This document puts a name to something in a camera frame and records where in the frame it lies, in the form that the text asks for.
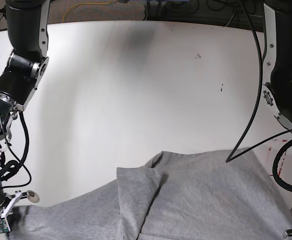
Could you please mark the grey T-shirt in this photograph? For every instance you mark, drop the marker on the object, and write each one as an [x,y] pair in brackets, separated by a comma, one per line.
[172,197]

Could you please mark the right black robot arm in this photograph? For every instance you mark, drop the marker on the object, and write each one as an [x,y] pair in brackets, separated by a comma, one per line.
[27,22]

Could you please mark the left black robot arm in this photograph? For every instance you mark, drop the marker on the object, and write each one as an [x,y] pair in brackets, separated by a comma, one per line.
[277,71]

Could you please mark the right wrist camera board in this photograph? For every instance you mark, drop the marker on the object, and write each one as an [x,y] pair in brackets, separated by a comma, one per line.
[4,226]

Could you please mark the left table cable grommet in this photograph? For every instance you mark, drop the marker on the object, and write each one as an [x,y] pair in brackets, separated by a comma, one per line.
[32,196]

